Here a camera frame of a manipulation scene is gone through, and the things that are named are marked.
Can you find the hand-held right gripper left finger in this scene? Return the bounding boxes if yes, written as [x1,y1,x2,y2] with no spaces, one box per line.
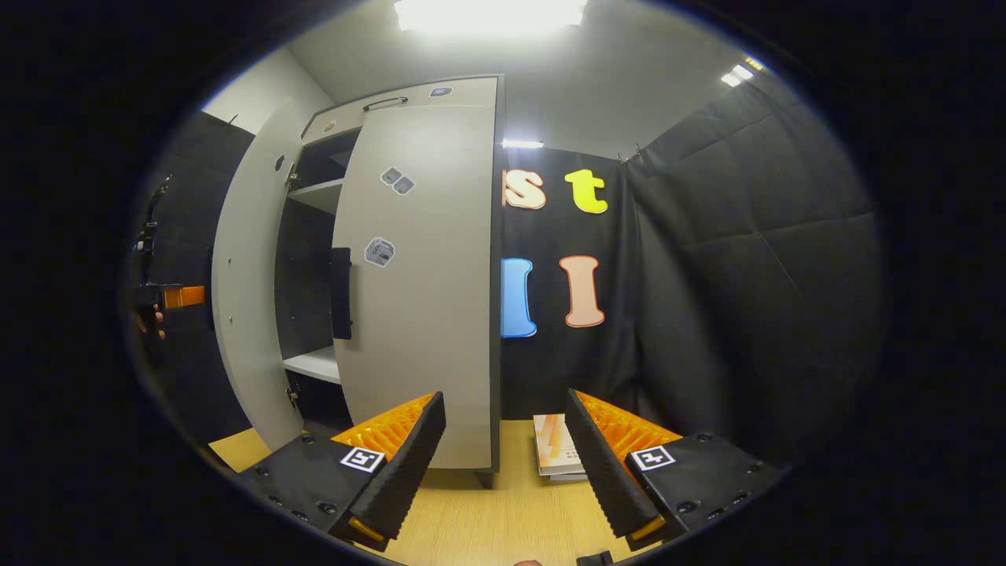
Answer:
[234,391,447,553]

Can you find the grey cabinet drawer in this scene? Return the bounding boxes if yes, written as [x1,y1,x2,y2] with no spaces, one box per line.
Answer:
[303,75,500,145]

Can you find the white book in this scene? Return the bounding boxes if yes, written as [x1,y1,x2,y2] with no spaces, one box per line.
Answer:
[533,413,586,477]

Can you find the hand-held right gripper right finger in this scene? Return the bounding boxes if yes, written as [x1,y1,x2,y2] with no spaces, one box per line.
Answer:
[563,388,783,551]

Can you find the large ceiling light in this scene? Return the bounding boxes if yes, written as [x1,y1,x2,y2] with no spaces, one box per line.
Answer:
[393,0,589,34]

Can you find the black backdrop cloth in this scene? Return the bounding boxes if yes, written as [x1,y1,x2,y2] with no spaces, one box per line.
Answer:
[130,67,885,465]

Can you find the small ceiling light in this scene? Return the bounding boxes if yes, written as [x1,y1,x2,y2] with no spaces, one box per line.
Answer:
[721,57,765,87]

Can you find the grey cabinet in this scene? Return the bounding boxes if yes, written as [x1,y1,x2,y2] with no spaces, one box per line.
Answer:
[275,75,506,488]

